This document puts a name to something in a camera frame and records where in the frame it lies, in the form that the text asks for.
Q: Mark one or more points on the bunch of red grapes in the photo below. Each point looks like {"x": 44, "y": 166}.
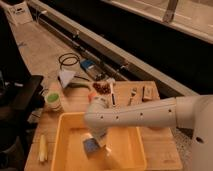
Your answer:
{"x": 102, "y": 88}

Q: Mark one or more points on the blue sponge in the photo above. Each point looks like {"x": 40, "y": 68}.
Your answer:
{"x": 90, "y": 145}

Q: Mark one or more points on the yellow plastic tray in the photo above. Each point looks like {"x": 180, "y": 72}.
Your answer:
{"x": 69, "y": 153}

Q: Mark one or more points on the cup with green lid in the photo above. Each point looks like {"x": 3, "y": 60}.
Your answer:
{"x": 53, "y": 102}

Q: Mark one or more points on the white handled knife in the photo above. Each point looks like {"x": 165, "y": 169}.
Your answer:
{"x": 112, "y": 94}

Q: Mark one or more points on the metal floor rail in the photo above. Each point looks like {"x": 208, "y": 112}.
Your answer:
{"x": 168, "y": 41}

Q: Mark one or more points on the blue electronic box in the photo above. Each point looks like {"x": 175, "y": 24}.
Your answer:
{"x": 92, "y": 70}

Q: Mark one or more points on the silver fork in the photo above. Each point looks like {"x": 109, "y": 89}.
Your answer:
{"x": 133, "y": 93}

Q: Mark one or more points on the small wooden block toy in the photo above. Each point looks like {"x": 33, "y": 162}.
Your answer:
{"x": 147, "y": 93}

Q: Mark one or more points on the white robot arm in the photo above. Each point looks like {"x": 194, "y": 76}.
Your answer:
{"x": 192, "y": 112}

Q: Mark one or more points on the white paper sign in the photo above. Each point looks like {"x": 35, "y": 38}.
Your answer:
{"x": 19, "y": 14}

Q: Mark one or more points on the orange fruit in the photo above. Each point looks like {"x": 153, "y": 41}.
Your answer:
{"x": 91, "y": 96}

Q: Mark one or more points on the green cucumber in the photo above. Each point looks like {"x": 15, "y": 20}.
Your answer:
{"x": 79, "y": 85}

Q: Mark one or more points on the yellow corn cob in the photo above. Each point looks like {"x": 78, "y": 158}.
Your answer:
{"x": 43, "y": 152}

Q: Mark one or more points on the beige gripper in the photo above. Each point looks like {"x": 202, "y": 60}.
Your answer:
{"x": 106, "y": 159}

